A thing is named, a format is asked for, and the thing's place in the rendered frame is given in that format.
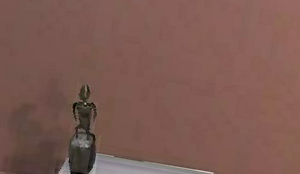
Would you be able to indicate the dark bronze figure statue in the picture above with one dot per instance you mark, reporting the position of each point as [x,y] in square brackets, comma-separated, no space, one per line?
[81,151]

